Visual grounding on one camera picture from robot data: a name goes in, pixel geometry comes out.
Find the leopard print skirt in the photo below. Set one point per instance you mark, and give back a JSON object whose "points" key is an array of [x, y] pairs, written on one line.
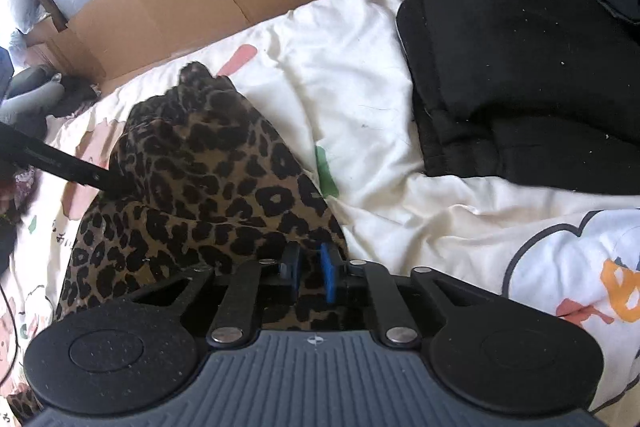
{"points": [[210, 167]]}

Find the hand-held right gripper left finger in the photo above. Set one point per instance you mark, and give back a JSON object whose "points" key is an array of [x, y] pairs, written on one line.
{"points": [[295, 264]]}

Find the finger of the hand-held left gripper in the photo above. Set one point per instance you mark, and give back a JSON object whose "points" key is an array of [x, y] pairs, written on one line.
{"points": [[65, 162]]}

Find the folded black clothes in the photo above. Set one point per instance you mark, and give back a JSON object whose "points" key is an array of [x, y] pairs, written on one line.
{"points": [[525, 57]]}

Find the cream bear print blanket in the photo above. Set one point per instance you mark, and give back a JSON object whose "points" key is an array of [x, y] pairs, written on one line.
{"points": [[360, 82]]}

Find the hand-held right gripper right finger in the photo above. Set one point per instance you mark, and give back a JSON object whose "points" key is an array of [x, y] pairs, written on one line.
{"points": [[327, 269]]}

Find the grey neck pillow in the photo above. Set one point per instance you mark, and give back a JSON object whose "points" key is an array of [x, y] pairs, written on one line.
{"points": [[35, 94]]}

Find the black clothes pile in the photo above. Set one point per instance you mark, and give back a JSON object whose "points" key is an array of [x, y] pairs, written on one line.
{"points": [[75, 99]]}

